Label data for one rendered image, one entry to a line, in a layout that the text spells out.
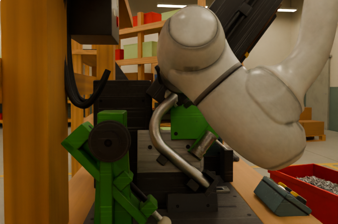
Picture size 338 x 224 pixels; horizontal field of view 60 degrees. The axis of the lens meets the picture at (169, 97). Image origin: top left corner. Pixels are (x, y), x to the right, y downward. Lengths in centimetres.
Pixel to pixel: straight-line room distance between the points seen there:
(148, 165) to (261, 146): 46
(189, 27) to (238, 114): 14
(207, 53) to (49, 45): 35
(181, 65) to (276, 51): 1080
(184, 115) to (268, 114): 43
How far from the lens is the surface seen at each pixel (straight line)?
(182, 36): 41
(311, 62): 50
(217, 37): 42
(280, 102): 45
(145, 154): 84
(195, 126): 84
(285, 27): 1151
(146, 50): 421
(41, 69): 63
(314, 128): 745
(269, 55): 1108
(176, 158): 79
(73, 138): 57
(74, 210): 90
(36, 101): 64
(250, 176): 112
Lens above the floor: 122
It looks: 2 degrees down
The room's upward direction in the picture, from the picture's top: straight up
